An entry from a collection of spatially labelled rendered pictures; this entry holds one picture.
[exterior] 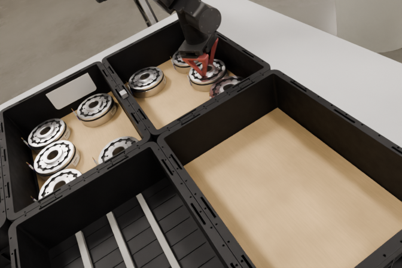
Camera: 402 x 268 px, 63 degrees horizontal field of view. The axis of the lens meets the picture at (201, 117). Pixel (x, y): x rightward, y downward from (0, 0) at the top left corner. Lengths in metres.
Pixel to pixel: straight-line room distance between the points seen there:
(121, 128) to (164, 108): 0.12
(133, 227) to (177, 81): 0.44
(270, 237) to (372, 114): 0.48
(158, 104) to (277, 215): 0.44
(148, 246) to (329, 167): 0.37
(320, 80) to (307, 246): 0.58
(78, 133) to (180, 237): 0.44
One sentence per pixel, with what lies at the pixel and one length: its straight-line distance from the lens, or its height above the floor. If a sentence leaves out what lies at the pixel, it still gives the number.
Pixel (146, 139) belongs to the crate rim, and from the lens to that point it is 0.67.
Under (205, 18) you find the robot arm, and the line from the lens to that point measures 0.72.
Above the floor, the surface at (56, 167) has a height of 0.86.
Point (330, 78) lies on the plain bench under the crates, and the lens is 1.06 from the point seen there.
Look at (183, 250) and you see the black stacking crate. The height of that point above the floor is 0.83.
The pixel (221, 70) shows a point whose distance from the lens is 0.88.
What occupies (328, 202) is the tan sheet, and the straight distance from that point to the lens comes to 0.63.
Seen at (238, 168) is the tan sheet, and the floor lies 0.83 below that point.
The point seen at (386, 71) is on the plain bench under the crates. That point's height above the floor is 0.70.
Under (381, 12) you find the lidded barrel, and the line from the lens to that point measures 2.19.
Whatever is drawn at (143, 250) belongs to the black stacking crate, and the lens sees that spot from 0.65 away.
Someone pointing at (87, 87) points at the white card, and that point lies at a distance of 1.00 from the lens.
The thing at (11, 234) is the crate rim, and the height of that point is 0.93.
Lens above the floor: 1.37
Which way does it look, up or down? 42 degrees down
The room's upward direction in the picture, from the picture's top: 20 degrees counter-clockwise
